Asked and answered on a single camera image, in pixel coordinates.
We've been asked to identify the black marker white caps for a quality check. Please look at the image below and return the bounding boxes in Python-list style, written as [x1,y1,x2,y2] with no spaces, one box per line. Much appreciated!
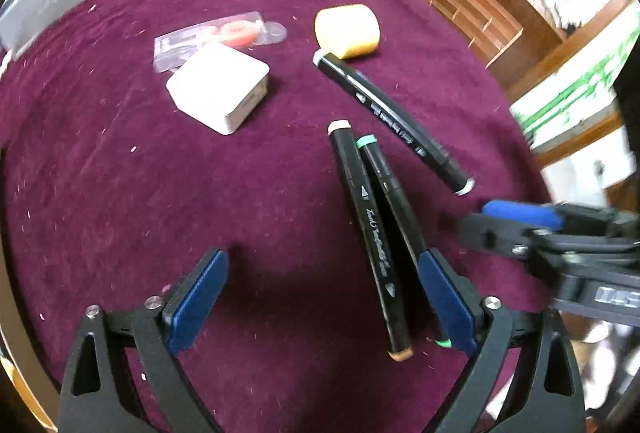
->
[312,49,475,196]

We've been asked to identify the black marker yellow cap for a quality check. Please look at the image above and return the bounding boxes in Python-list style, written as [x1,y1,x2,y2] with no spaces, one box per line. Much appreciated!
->
[328,120,413,361]

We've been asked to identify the black marker green cap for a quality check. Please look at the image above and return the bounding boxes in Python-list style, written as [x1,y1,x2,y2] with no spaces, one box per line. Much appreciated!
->
[356,134,451,349]

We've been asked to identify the cardboard box tray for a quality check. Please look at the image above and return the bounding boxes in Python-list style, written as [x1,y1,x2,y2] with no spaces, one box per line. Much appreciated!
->
[1,251,58,432]

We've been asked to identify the maroon tablecloth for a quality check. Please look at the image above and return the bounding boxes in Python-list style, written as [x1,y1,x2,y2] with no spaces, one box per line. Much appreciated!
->
[1,0,548,432]

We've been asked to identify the white square charger box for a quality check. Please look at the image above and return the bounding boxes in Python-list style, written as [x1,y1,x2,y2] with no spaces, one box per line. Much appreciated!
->
[166,43,270,135]

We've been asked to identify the yellow round sponge ball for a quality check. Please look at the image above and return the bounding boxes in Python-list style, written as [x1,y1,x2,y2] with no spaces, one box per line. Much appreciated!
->
[314,4,381,60]

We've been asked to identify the clear plastic packet red item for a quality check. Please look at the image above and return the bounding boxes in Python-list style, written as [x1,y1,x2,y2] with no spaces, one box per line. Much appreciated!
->
[153,11,288,72]

